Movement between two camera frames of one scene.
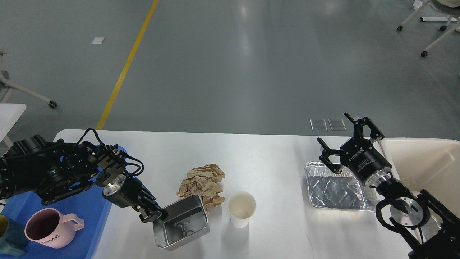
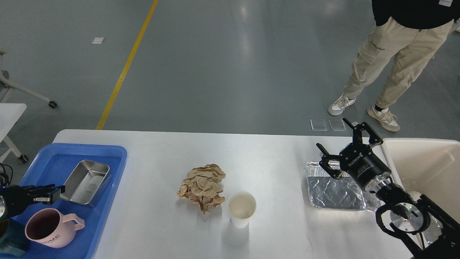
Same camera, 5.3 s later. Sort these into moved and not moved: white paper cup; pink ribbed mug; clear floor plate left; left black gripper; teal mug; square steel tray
Moved: left black gripper; square steel tray
Not moved: teal mug; pink ribbed mug; clear floor plate left; white paper cup
